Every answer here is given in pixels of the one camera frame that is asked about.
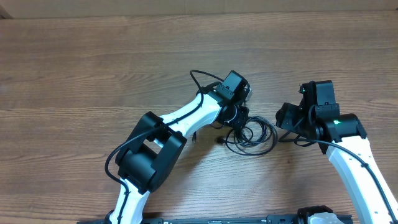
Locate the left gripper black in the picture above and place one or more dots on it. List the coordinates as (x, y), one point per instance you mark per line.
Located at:
(242, 121)

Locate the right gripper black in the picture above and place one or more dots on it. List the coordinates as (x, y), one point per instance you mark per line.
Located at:
(286, 118)

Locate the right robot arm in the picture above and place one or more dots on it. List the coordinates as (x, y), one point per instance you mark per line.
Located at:
(344, 140)

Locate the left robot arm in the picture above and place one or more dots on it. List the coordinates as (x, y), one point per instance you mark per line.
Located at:
(145, 159)

